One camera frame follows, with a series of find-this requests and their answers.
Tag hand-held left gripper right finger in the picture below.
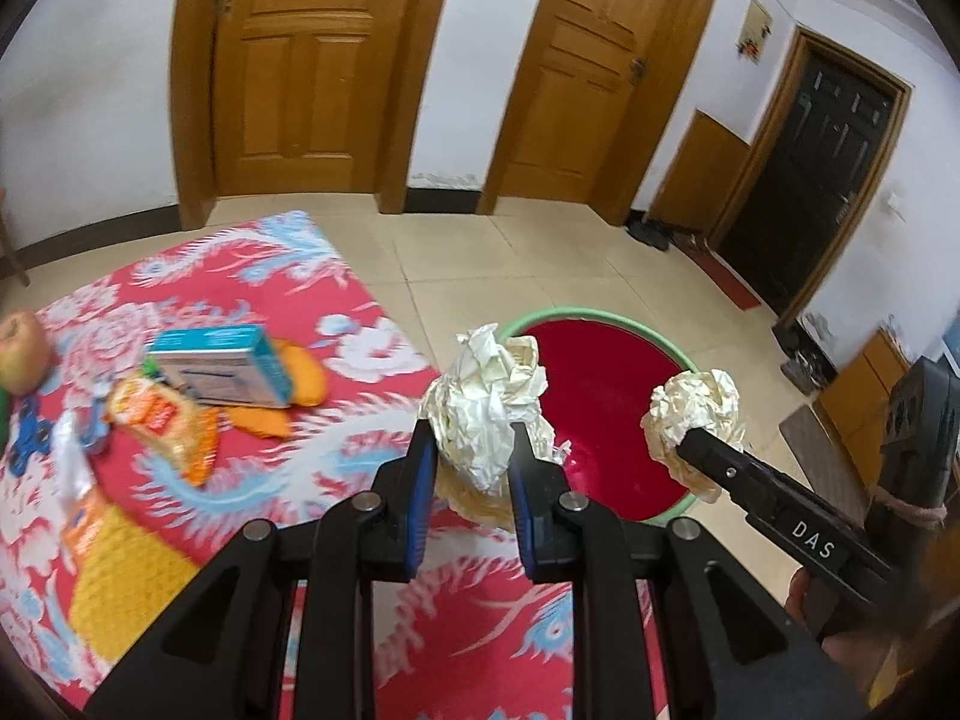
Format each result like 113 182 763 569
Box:
506 424 871 720

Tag dark entrance door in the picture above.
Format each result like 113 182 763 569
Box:
709 26 914 317

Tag red doormat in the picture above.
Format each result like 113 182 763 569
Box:
686 247 763 311

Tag grey shoes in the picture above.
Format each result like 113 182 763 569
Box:
772 321 839 396

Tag person's right hand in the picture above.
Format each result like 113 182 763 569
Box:
786 562 905 700

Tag wooden cabinet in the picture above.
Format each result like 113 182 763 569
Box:
814 330 947 490

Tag orange snack packet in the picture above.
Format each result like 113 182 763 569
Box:
105 375 223 487

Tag dark chair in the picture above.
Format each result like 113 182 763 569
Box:
866 355 960 563

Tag apple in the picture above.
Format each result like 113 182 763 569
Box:
0 313 53 395

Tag dark shoes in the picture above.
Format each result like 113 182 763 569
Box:
625 216 674 253

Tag orange and white wrapper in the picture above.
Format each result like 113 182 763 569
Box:
60 496 107 580

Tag blue and white box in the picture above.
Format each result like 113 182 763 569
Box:
145 325 293 410

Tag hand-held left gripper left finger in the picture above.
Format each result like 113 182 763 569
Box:
82 420 440 720

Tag grey doormat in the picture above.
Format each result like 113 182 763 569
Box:
778 405 872 527

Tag red floral blanket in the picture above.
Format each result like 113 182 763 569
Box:
0 210 668 720

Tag wide wooden door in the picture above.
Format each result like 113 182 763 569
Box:
171 0 460 230

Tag blue fidget spinner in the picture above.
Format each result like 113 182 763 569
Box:
0 394 59 467

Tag narrow wooden door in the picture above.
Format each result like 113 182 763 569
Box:
478 0 733 227

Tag orange cloth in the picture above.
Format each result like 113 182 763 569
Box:
225 337 329 440

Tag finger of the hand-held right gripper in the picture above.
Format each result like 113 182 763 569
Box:
675 427 760 520

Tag white paper ball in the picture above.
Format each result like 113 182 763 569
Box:
641 369 747 505
418 324 572 533

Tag white plastic bag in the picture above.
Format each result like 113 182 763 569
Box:
52 409 100 512

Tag red basin with green rim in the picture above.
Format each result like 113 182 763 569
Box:
495 305 743 530

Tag wooden chair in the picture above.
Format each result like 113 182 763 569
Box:
0 187 32 287

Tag low wooden wall panel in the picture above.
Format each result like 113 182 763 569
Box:
649 109 752 232

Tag yellow waffle cloth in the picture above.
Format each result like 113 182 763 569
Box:
71 499 208 662

